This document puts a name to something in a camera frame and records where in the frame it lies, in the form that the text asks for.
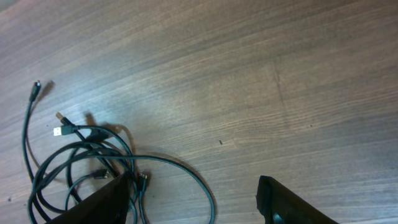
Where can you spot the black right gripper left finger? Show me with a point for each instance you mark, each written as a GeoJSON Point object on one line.
{"type": "Point", "coordinates": [108, 205]}

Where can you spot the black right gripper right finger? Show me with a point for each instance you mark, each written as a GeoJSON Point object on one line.
{"type": "Point", "coordinates": [279, 205]}

